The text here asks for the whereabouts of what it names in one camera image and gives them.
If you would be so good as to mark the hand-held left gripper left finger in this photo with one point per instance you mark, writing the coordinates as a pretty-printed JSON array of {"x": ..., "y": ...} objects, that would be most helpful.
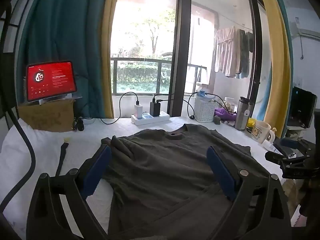
[{"x": 98, "y": 170}]

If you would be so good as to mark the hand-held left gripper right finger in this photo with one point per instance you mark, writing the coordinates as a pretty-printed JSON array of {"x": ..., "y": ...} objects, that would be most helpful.
[{"x": 222, "y": 170}]

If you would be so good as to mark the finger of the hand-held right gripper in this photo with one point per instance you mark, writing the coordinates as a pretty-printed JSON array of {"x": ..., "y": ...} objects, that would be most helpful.
[
  {"x": 287, "y": 145},
  {"x": 275, "y": 157}
]

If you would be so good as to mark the grey t-shirt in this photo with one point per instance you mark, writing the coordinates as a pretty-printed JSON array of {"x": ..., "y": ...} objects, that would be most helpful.
[{"x": 162, "y": 175}]

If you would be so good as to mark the white cartoon mug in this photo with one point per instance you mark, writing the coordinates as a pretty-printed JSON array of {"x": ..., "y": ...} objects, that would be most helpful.
[{"x": 260, "y": 131}]

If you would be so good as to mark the white table cover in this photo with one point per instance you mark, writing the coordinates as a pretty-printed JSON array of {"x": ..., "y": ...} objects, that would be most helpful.
[{"x": 82, "y": 140}]

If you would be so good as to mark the black monitor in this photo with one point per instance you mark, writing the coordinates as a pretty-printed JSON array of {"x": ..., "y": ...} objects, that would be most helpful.
[{"x": 300, "y": 107}]

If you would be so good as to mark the small green toy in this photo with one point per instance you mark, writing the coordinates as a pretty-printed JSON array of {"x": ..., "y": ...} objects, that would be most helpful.
[{"x": 217, "y": 120}]

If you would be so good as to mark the steel tumbler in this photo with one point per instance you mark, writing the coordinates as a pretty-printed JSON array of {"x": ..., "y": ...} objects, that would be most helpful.
[{"x": 242, "y": 115}]

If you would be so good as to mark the purple toy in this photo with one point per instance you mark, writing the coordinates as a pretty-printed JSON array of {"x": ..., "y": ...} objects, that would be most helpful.
[{"x": 225, "y": 115}]

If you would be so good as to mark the white perforated basket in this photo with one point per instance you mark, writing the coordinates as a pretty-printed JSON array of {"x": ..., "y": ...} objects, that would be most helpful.
[{"x": 203, "y": 110}]

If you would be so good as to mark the white power strip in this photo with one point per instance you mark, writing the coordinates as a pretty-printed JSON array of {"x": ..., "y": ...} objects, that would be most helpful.
[{"x": 150, "y": 120}]

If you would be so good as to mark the white charger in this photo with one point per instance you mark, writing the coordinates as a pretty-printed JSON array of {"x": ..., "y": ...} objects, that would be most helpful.
[{"x": 138, "y": 109}]

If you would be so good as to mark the cardboard box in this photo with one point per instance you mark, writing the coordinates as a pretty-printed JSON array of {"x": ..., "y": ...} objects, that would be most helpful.
[{"x": 45, "y": 117}]

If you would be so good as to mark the grey tablet stand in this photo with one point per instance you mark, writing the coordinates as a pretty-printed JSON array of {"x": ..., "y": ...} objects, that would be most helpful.
[{"x": 72, "y": 97}]

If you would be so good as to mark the yellow curtain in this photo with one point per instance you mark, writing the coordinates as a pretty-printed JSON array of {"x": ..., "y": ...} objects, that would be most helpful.
[
  {"x": 277, "y": 67},
  {"x": 107, "y": 80}
]

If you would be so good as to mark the black charger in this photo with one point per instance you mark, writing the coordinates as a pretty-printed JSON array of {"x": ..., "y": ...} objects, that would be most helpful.
[{"x": 155, "y": 108}]

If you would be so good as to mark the dark hanging garment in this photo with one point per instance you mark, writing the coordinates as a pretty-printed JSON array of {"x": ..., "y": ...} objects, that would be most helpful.
[{"x": 245, "y": 52}]

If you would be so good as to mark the tablet with red screen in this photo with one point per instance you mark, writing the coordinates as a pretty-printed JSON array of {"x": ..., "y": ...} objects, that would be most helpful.
[{"x": 50, "y": 80}]

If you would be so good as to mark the pink hanging garment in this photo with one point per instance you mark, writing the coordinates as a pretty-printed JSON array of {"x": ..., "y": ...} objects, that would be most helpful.
[{"x": 226, "y": 52}]

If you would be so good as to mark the white air conditioner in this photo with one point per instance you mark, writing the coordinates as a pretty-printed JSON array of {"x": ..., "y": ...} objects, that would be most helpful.
[{"x": 310, "y": 33}]

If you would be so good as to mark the teal curtain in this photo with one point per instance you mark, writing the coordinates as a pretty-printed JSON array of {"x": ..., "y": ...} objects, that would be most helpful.
[
  {"x": 287, "y": 25},
  {"x": 62, "y": 30}
]

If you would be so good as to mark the balcony railing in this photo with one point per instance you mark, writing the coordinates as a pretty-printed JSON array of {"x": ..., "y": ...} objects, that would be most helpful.
[{"x": 160, "y": 61}]

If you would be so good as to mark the dark window frame post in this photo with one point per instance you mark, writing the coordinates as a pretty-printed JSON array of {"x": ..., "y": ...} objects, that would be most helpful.
[{"x": 181, "y": 42}]

